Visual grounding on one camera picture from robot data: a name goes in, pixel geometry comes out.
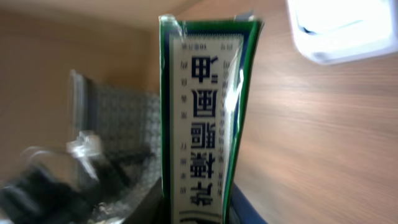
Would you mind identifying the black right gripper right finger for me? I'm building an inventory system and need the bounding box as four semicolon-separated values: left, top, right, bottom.
228;184;267;224

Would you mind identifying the grey plastic shopping basket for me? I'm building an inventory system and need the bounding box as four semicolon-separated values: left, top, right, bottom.
67;70;162;223

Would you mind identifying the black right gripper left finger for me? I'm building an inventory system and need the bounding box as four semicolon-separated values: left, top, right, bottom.
123;178;165;224

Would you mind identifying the dark green gum pack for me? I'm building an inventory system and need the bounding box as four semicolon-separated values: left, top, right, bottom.
159;12;264;223

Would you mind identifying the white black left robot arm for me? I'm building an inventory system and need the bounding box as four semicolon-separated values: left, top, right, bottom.
1;131;155;224

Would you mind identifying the white barcode scanner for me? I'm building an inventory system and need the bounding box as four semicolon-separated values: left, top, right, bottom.
286;0;397;65

